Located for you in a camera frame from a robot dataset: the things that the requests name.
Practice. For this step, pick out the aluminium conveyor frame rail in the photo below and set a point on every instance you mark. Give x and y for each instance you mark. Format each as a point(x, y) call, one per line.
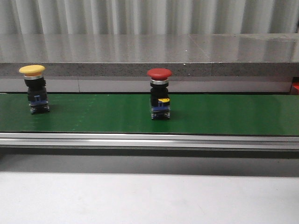
point(148, 140)

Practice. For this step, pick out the white corrugated curtain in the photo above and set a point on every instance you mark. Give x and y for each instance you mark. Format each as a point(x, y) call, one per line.
point(158, 17)

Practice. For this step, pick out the grey stone countertop slab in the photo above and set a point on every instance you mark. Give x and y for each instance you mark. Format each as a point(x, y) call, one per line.
point(244, 55)

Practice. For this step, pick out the green conveyor belt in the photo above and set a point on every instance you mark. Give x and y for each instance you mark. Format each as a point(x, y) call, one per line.
point(130, 113)

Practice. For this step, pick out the red plastic tray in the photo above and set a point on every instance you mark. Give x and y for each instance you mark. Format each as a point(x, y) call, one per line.
point(295, 86)

